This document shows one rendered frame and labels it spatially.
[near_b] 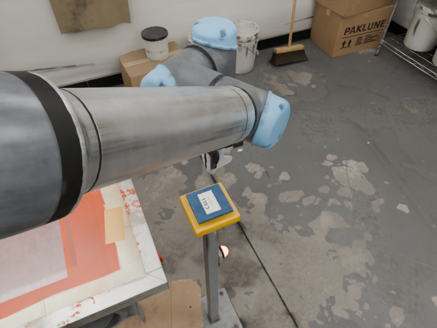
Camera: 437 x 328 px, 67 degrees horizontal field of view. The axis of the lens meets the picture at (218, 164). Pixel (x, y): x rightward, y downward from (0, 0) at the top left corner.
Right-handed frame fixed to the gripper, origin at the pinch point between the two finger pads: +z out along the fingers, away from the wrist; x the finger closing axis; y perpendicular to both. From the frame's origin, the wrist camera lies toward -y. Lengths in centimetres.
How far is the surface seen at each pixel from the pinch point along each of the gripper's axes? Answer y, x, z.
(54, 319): -40.7, -15.0, 11.3
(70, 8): -17, 205, 38
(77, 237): -34.2, 4.6, 14.8
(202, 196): -0.8, 2.6, 13.2
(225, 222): 1.9, -6.3, 15.2
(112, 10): 11, 207, 45
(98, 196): -27.0, 15.4, 14.7
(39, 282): -44.0, -3.5, 14.8
